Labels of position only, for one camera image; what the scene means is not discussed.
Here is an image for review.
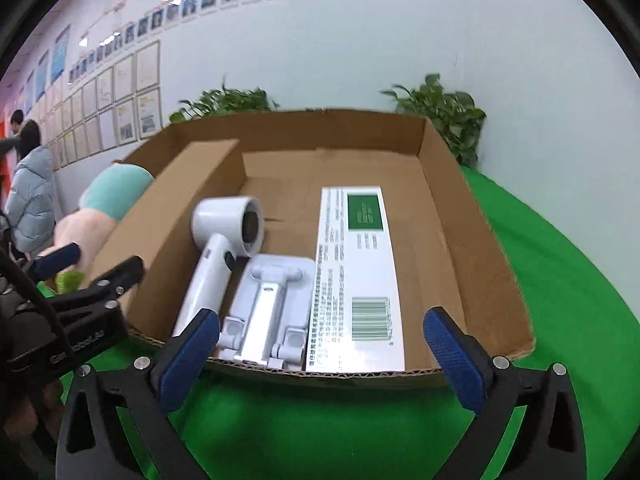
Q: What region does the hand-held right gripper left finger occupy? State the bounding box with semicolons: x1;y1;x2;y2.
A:
55;307;221;480

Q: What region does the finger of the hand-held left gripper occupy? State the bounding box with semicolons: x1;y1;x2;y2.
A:
50;255;146;311
27;242;82;281

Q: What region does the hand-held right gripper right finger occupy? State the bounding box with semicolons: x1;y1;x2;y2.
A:
422;306;587;480

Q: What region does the pink and teal plush toy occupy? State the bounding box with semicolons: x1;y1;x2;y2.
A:
47;162;155;293

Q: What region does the white hair dryer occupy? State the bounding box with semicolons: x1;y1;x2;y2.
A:
171;196;264;338

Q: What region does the white folding stand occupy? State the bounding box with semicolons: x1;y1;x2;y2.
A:
216;254;317;372

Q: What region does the brown cardboard box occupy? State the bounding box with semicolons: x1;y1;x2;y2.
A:
82;108;536;390

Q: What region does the white carton with green label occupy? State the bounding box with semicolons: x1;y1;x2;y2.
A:
305;186;406;373

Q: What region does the person's left hand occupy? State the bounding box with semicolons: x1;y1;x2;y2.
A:
2;380;66;441

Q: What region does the green potted plant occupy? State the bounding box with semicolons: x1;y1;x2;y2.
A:
169;82;280;125
381;74;487;170

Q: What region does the black cable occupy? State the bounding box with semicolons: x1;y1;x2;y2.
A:
0;247;73;356

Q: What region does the wall of framed certificates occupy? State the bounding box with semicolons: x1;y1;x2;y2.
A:
30;40;163;171

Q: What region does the blue wall poster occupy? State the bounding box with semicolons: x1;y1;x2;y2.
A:
35;50;50;103
50;24;72;83

